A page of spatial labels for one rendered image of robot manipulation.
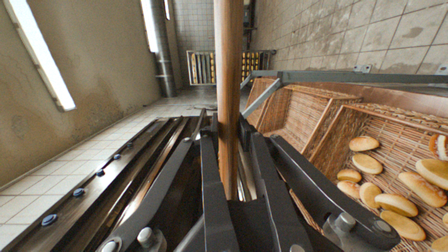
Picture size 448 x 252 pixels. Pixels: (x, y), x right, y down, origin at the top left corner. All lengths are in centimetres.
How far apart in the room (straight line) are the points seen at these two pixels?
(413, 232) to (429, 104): 39
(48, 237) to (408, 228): 135
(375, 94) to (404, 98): 9
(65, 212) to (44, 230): 8
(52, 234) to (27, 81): 110
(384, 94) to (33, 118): 208
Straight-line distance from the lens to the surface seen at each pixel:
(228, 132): 16
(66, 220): 104
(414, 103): 71
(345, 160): 83
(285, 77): 58
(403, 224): 74
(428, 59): 138
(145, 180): 95
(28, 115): 164
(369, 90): 79
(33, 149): 165
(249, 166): 90
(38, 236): 106
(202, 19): 538
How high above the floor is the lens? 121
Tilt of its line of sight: 2 degrees down
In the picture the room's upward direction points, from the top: 92 degrees counter-clockwise
